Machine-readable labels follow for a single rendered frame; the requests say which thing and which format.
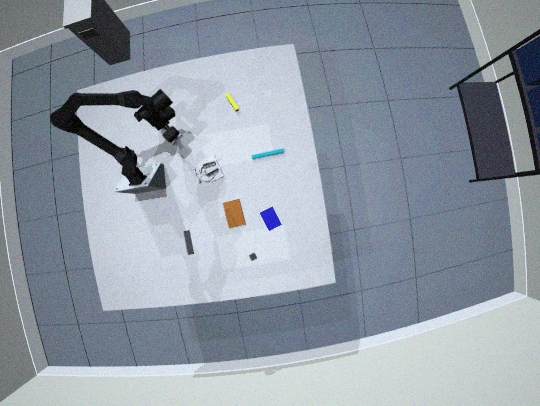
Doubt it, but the yellow flat bar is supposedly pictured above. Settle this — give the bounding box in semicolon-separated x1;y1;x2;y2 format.
226;93;239;111

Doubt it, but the orange rectangular plate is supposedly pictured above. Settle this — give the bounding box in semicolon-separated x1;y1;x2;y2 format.
222;199;245;229

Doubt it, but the blue flat rectangular plate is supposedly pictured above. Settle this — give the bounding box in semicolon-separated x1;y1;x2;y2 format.
260;207;281;231

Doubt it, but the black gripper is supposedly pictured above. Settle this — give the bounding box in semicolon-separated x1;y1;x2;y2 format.
149;113;179;143

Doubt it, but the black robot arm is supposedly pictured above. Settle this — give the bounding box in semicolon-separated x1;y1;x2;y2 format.
50;89;175;186

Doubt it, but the teal flat bar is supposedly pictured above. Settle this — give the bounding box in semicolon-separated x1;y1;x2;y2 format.
251;149;284;159

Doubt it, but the dark grey flat bar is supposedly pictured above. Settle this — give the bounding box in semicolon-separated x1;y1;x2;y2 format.
183;230;194;255

